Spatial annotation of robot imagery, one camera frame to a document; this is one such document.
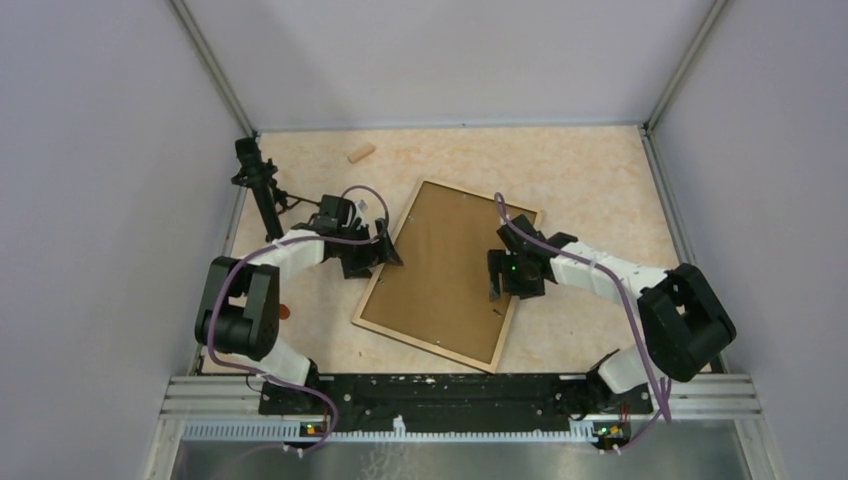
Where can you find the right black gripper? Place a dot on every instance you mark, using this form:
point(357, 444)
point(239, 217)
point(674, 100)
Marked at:
point(498, 261)

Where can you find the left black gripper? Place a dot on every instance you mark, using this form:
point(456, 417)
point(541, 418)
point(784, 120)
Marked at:
point(373, 254)

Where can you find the brown cardboard backing board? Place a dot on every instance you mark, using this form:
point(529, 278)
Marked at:
point(437, 272)

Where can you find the wooden picture frame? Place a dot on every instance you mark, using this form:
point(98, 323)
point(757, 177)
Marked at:
point(371, 324)

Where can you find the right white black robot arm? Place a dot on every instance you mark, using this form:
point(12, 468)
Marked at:
point(678, 321)

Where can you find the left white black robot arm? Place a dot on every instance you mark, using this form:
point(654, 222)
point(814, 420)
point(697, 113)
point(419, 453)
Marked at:
point(239, 314)

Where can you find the small wooden cylinder block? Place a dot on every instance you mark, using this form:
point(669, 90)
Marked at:
point(361, 153)

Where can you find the black mini tripod orange tip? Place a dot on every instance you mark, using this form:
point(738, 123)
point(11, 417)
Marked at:
point(257, 175)

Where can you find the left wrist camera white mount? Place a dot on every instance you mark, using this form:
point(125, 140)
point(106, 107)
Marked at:
point(361, 206)

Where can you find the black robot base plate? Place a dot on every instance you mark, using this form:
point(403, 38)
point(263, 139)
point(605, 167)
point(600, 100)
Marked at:
point(453, 403)

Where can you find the white toothed cable duct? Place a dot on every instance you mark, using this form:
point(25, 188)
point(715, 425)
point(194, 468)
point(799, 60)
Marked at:
point(292, 431)

